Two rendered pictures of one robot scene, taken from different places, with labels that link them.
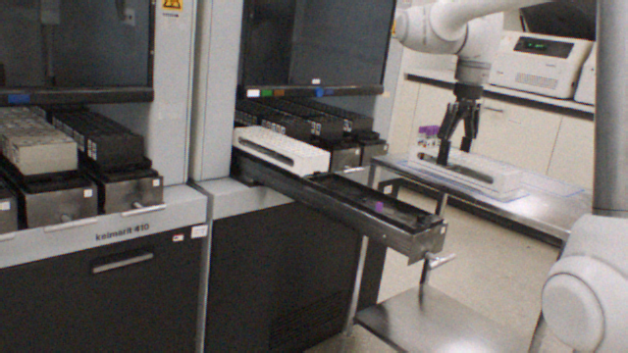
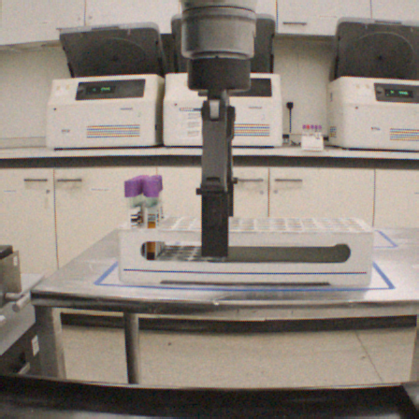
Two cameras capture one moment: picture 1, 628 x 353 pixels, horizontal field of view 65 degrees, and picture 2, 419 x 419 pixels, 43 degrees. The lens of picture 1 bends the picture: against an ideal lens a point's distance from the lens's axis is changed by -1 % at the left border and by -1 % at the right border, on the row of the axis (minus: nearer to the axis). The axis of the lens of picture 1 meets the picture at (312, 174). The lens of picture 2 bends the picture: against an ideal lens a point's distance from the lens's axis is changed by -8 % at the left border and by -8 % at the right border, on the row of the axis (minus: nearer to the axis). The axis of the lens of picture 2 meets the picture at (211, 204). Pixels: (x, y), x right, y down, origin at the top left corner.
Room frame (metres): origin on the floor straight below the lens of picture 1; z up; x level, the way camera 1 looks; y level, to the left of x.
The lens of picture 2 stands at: (0.86, 0.06, 1.00)
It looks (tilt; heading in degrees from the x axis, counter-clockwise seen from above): 8 degrees down; 320
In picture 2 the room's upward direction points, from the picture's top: straight up
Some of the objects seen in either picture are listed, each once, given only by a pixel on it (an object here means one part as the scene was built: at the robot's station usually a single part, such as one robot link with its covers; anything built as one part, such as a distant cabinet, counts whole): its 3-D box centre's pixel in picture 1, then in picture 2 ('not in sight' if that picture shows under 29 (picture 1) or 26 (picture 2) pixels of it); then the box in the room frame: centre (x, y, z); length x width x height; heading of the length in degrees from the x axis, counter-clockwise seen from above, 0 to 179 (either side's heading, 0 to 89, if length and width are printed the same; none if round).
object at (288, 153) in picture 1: (278, 151); not in sight; (1.31, 0.10, 0.83); 0.30 x 0.10 x 0.06; 47
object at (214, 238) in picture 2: (444, 152); (214, 224); (1.32, -0.35, 0.89); 0.03 x 0.01 x 0.07; 45
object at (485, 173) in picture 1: (462, 167); (247, 249); (1.34, -0.41, 0.85); 0.30 x 0.10 x 0.06; 45
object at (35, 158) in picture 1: (47, 157); not in sight; (0.97, 0.55, 0.85); 0.12 x 0.02 x 0.06; 138
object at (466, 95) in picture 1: (465, 100); (219, 96); (1.36, -0.39, 1.03); 0.08 x 0.07 x 0.09; 135
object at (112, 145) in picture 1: (119, 150); not in sight; (1.08, 0.44, 0.85); 0.12 x 0.02 x 0.06; 137
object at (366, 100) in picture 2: not in sight; (382, 85); (2.44, -2.49, 1.25); 0.62 x 0.56 x 0.69; 136
